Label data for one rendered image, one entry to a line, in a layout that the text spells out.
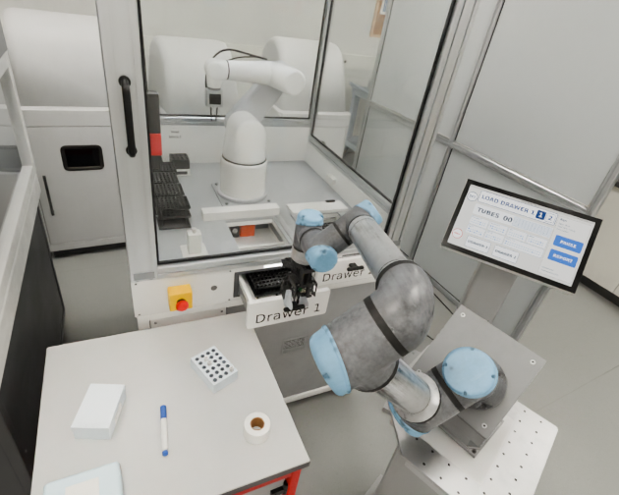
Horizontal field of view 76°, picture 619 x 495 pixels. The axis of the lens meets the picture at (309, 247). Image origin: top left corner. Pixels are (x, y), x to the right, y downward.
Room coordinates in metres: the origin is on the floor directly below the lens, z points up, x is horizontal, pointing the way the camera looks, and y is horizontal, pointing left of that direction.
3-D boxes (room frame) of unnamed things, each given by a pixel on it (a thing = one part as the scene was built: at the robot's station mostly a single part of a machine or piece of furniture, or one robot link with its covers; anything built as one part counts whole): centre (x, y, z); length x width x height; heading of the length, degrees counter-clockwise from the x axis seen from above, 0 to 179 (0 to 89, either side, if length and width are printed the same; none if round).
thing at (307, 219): (0.96, 0.01, 1.20); 0.09 x 0.08 x 0.11; 21
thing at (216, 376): (0.78, 0.22, 0.78); 0.12 x 0.08 x 0.04; 50
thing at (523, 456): (0.76, -0.54, 0.70); 0.45 x 0.44 x 0.12; 53
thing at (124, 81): (0.91, 0.47, 1.45); 0.05 x 0.03 x 0.19; 29
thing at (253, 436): (0.62, 0.05, 0.78); 0.07 x 0.07 x 0.04
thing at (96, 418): (0.59, 0.46, 0.79); 0.13 x 0.09 x 0.05; 10
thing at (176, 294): (0.95, 0.38, 0.88); 0.07 x 0.05 x 0.07; 119
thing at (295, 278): (0.96, 0.01, 1.05); 0.09 x 0.08 x 0.12; 29
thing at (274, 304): (1.00, 0.03, 0.87); 0.29 x 0.02 x 0.11; 119
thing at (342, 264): (1.29, -0.17, 0.87); 0.29 x 0.02 x 0.11; 119
